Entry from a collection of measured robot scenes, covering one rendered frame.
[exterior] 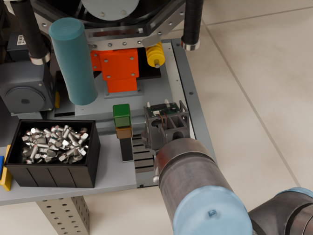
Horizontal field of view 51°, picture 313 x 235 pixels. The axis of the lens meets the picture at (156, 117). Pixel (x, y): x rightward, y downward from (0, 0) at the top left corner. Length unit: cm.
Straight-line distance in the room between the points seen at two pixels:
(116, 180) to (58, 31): 41
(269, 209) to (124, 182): 46
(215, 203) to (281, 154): 119
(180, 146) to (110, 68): 63
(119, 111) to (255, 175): 85
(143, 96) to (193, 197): 100
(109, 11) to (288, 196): 53
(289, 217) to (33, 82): 99
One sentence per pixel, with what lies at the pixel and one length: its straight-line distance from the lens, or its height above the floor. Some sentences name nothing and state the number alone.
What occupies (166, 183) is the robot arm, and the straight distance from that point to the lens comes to 45.
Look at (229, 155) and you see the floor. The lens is 150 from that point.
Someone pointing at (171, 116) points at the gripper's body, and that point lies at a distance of 55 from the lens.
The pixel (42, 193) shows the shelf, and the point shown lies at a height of 45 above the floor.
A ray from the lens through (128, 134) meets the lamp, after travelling 81.
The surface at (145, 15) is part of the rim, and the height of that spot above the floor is 63.
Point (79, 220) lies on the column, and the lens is 118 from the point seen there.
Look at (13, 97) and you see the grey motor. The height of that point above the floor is 35.
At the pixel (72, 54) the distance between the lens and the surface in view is 88.
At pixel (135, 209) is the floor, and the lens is 135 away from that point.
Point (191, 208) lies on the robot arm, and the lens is 39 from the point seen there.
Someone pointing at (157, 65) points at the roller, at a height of 52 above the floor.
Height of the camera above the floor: 125
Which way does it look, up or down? 52 degrees down
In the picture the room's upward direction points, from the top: straight up
